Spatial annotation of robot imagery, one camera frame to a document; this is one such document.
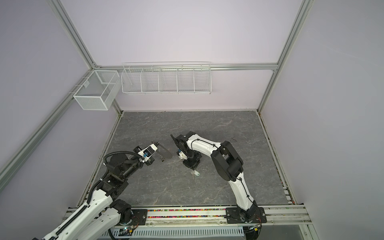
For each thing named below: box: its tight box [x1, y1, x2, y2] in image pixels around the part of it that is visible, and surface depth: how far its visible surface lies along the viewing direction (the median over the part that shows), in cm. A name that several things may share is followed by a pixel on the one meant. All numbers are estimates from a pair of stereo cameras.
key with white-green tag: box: [190, 170, 200, 179], surface depth 90 cm
